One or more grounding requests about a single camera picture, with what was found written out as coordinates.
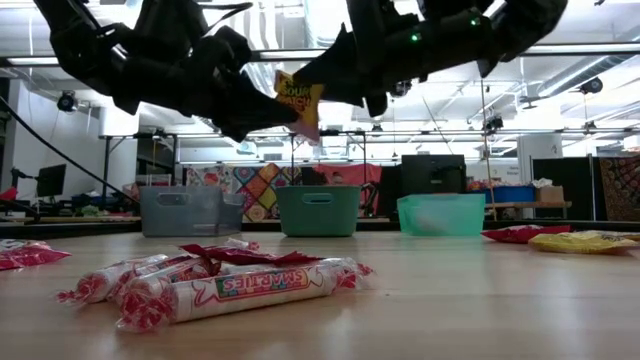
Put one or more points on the colourful patchwork quilt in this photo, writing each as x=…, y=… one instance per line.
x=260, y=190

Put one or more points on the black cabinet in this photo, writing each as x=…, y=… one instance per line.
x=432, y=172

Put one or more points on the cardboard box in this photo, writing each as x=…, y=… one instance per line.
x=550, y=195

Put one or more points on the grey translucent plastic bin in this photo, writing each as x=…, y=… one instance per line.
x=190, y=215

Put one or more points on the orange hanging cloth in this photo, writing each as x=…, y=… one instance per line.
x=357, y=174

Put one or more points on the silver ventilation duct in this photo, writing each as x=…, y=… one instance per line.
x=322, y=20

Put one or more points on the dark teal plastic bin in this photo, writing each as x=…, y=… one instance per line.
x=318, y=215

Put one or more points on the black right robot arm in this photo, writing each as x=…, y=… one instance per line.
x=530, y=20

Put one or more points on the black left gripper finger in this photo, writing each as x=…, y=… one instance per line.
x=237, y=131
x=250, y=105

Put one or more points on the dark patterned curtain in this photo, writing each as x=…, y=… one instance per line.
x=622, y=187

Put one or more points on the wooden bench top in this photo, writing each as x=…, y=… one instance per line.
x=530, y=205

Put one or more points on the person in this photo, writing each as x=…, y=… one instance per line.
x=338, y=178

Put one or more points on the red Skittles candy pack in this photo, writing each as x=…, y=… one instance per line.
x=240, y=255
x=27, y=256
x=525, y=233

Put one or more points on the Smarties candy roll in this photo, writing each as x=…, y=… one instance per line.
x=240, y=292
x=145, y=272
x=185, y=276
x=243, y=244
x=97, y=286

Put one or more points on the black partition panel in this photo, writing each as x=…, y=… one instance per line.
x=575, y=180

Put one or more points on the black computer monitor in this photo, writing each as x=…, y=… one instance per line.
x=51, y=179

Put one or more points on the light teal plastic bin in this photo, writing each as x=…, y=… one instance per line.
x=442, y=217

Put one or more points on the blue storage bin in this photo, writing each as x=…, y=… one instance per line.
x=510, y=194

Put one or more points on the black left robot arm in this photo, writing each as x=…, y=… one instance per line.
x=75, y=45

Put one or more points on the black metal rack frame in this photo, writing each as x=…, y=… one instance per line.
x=106, y=170

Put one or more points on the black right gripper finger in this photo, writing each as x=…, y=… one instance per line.
x=345, y=70
x=376, y=105

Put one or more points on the thin grey hanging pole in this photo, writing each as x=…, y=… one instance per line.
x=485, y=150

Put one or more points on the black aluminium table frame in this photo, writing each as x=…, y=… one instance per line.
x=75, y=229

